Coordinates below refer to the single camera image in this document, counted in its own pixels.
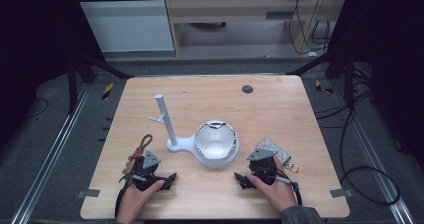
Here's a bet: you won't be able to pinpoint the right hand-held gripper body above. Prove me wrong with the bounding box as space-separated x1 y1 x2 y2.
246 146 280 187

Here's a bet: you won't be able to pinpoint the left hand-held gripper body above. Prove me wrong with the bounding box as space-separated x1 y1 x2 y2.
129 150 168 192

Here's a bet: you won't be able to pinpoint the grey quilted pouch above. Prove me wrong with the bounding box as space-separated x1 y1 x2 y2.
254 137 300 174

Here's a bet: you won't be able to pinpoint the white branched stand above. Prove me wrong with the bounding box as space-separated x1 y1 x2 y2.
148 93 241 169

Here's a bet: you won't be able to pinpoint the person's left hand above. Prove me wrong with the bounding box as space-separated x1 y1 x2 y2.
115 179 166 224

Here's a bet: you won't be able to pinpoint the person's right hand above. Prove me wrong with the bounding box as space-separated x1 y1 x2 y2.
247 156 298 213

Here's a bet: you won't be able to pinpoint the yellow and black tape strip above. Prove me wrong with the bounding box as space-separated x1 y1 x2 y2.
314 79 334 95
101 82 115 101

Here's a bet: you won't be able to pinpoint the black metal stand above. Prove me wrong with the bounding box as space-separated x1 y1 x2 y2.
65 48 134 116
286 47 357 109

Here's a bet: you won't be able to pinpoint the white cabinet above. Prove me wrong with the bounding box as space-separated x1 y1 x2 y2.
71 0 176 54

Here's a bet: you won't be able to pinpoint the light wooden desk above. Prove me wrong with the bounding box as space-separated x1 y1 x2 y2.
162 0 348 57

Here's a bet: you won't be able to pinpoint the black curtain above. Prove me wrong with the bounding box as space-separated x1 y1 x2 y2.
328 0 424 170
0 0 105 148

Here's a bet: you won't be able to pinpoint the left hand-held gripper cable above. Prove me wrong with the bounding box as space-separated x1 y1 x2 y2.
113 173 148 219

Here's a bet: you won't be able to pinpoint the hand-held gripper cable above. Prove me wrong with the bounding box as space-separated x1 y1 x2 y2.
275 175 304 207
113 173 148 219

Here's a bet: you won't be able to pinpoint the grey table bracket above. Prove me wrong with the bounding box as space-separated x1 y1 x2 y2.
329 188 354 199
77 188 101 199

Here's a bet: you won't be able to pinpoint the right hand-held gripper cable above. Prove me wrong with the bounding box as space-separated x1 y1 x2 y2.
275 175 304 207

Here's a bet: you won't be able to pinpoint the metal floor rail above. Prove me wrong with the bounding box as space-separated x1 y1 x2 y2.
11 83 93 224
329 80 416 224

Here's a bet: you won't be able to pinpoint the black looped floor cable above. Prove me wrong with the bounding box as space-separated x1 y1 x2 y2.
314 98 401 207

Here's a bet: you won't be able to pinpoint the thin black floor cable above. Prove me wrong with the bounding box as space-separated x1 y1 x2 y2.
25 97 50 119

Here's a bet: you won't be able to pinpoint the black hanging cables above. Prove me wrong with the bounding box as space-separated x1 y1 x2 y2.
287 0 332 57

